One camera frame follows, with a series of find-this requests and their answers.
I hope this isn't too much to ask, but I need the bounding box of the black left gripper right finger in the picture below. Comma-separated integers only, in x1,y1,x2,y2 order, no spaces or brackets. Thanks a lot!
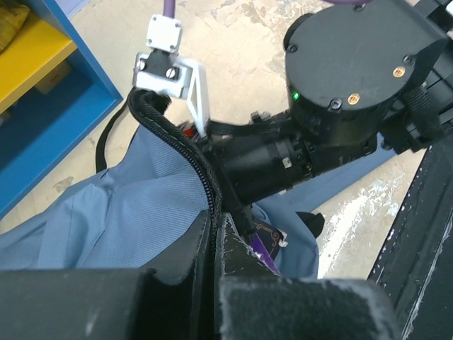
214,214,402,339

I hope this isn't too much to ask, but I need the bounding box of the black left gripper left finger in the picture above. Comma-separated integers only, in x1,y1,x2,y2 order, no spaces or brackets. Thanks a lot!
1,211,214,339

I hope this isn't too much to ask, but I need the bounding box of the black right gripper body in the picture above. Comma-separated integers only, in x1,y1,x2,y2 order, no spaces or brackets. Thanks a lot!
197,116,314,204

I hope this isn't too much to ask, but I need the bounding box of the purple storey treehouse book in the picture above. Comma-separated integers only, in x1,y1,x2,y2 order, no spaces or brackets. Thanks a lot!
251,233,281,276

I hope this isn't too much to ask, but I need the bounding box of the blue student backpack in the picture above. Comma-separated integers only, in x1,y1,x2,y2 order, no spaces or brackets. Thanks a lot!
0,88,422,279

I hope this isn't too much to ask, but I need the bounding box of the Tale of Two Cities book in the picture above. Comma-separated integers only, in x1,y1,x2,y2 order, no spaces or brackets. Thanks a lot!
255,222,288,260

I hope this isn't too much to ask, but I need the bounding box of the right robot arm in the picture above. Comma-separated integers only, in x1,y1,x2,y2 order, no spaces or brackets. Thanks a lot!
205,0,452,205

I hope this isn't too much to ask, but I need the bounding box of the blue shelf unit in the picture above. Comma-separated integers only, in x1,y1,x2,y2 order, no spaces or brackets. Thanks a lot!
1,1,122,216

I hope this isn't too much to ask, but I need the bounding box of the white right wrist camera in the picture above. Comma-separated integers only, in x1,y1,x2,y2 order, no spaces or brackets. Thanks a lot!
132,13,210,137

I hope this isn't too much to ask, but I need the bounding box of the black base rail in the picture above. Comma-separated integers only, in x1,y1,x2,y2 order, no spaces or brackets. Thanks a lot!
368,138,452,339

